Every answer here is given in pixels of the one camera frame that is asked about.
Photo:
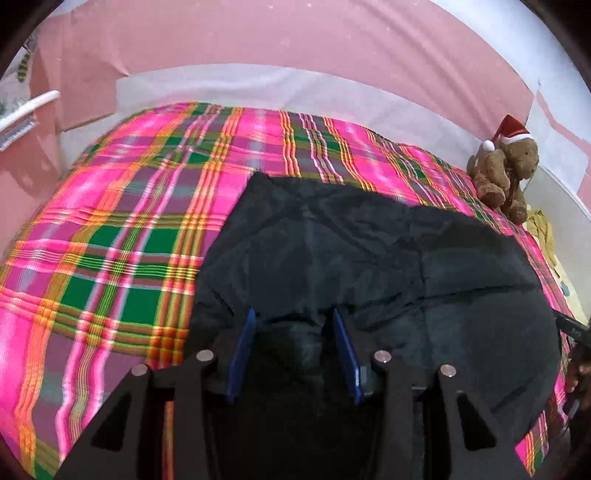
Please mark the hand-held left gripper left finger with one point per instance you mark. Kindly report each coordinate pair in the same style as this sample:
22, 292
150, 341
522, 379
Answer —
241, 355

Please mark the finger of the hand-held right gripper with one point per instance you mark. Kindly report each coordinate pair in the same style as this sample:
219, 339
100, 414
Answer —
572, 325

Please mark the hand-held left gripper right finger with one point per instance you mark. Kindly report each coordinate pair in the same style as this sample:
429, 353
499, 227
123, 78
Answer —
347, 355

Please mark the black shirt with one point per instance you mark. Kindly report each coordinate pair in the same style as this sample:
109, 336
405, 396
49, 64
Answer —
369, 258

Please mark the person's right hand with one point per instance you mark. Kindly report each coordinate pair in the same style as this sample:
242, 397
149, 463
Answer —
577, 369

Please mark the yellow cloth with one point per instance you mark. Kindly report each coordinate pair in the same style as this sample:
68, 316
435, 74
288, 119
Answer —
551, 249

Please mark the brown teddy bear santa hat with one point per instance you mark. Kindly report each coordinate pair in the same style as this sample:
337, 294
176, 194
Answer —
501, 170

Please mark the pink plaid blanket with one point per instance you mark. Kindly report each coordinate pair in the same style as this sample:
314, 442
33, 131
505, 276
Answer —
115, 240

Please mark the floral printed cloth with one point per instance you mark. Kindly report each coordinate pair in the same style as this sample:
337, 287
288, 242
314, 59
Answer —
18, 78

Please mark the white curved bed frame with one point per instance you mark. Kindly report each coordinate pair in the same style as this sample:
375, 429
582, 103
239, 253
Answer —
565, 217

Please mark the white rail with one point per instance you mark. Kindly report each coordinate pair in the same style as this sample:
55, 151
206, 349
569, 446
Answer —
32, 105

